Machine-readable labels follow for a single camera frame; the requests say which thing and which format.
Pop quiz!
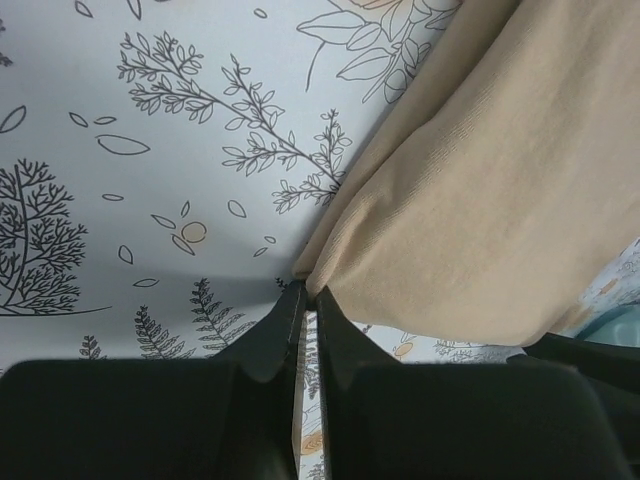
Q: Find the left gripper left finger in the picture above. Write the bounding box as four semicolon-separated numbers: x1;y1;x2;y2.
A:
1;282;306;479

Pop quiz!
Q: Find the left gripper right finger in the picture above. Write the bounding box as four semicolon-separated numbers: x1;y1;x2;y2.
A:
316;291;630;479

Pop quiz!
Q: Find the tan t shirt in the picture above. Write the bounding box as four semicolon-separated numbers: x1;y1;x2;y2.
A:
293;1;639;346

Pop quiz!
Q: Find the teal plastic basket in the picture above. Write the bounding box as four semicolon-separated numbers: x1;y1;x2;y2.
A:
575;303;639;348

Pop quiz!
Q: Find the floral table cloth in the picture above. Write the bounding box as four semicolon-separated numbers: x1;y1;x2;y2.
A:
1;1;639;479

